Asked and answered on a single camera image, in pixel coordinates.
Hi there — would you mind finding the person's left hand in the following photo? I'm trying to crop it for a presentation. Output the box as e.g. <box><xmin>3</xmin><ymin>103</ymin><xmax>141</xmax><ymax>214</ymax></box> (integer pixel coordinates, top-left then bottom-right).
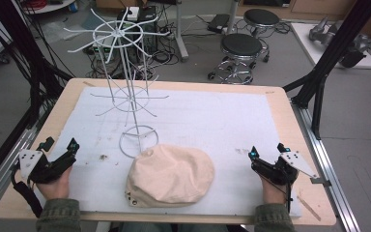
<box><xmin>36</xmin><ymin>164</ymin><xmax>74</xmax><ymax>201</ymax></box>

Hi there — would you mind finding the white foam mat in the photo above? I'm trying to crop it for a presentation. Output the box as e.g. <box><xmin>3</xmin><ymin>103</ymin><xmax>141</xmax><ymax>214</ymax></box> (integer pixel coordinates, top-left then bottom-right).
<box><xmin>33</xmin><ymin>85</ymin><xmax>303</xmax><ymax>218</ymax></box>

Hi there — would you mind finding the grey metal desk leg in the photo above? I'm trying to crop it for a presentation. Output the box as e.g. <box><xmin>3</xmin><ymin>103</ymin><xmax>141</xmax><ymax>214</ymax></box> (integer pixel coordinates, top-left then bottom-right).
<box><xmin>173</xmin><ymin>0</ymin><xmax>190</xmax><ymax>63</ymax></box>

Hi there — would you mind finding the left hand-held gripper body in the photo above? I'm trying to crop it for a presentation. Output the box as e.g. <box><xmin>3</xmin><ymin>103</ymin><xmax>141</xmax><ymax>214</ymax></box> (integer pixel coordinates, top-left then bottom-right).
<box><xmin>18</xmin><ymin>144</ymin><xmax>77</xmax><ymax>185</ymax></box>

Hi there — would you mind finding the black metal frame post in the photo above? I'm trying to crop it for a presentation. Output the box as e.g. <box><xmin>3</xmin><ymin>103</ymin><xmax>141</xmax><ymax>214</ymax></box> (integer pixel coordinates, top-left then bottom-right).
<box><xmin>0</xmin><ymin>0</ymin><xmax>75</xmax><ymax>127</ymax></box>
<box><xmin>282</xmin><ymin>0</ymin><xmax>371</xmax><ymax>141</ymax></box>

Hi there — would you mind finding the black computer tower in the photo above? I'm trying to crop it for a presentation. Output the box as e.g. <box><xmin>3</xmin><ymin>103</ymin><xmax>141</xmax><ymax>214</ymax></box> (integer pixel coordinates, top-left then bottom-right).
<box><xmin>117</xmin><ymin>5</ymin><xmax>158</xmax><ymax>64</ymax></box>

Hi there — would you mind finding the black gripper wrist strap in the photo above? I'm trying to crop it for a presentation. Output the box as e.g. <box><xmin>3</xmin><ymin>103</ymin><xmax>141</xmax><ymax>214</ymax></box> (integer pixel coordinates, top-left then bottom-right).
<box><xmin>11</xmin><ymin>167</ymin><xmax>43</xmax><ymax>219</ymax></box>

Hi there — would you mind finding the bundle of black floor cables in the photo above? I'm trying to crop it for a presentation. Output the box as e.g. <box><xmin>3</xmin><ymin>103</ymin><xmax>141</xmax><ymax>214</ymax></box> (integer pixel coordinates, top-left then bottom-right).
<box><xmin>86</xmin><ymin>42</ymin><xmax>183</xmax><ymax>81</ymax></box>

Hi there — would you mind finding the black round stool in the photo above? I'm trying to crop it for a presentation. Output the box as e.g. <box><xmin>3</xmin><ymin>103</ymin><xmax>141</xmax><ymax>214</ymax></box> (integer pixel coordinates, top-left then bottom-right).
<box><xmin>243</xmin><ymin>8</ymin><xmax>282</xmax><ymax>37</ymax></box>
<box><xmin>207</xmin><ymin>32</ymin><xmax>271</xmax><ymax>86</ymax></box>

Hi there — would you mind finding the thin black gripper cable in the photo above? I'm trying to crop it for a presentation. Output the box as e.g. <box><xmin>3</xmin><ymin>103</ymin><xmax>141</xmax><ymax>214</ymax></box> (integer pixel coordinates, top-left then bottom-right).
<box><xmin>258</xmin><ymin>172</ymin><xmax>295</xmax><ymax>214</ymax></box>

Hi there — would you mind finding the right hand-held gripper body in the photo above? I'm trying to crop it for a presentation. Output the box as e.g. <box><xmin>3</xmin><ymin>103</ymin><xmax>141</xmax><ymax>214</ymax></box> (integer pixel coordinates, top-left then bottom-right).
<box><xmin>250</xmin><ymin>150</ymin><xmax>321</xmax><ymax>187</ymax></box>

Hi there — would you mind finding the white wire display rack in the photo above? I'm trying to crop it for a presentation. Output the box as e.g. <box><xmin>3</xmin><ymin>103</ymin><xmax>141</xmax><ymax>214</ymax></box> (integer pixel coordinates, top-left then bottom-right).
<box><xmin>63</xmin><ymin>6</ymin><xmax>172</xmax><ymax>160</ymax></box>

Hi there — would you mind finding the white floor board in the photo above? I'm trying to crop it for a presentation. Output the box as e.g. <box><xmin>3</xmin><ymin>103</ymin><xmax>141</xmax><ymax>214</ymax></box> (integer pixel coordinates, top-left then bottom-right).
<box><xmin>290</xmin><ymin>21</ymin><xmax>371</xmax><ymax>71</ymax></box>

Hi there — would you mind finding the beige cloth hat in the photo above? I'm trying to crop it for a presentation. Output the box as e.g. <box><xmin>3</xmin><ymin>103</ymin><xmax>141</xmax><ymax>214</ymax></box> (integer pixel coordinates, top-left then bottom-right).
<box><xmin>124</xmin><ymin>143</ymin><xmax>216</xmax><ymax>209</ymax></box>

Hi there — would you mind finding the thin wooden stick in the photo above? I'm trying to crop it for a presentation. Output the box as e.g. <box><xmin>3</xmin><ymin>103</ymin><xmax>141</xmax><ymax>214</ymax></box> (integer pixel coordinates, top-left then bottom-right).
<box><xmin>297</xmin><ymin>194</ymin><xmax>323</xmax><ymax>222</ymax></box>

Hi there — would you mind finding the black power adapter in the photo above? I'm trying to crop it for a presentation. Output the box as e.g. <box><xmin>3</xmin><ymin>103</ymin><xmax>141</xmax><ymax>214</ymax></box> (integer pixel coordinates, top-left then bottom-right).
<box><xmin>206</xmin><ymin>14</ymin><xmax>232</xmax><ymax>34</ymax></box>

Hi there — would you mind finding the aluminium side rail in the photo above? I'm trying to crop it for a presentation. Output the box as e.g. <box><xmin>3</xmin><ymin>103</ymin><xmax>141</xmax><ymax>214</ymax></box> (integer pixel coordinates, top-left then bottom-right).
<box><xmin>290</xmin><ymin>99</ymin><xmax>362</xmax><ymax>232</ymax></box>
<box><xmin>0</xmin><ymin>107</ymin><xmax>51</xmax><ymax>211</ymax></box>

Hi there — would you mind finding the person's right hand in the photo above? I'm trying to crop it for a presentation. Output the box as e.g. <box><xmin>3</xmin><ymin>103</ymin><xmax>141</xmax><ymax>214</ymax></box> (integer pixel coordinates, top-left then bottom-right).
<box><xmin>260</xmin><ymin>174</ymin><xmax>292</xmax><ymax>206</ymax></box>

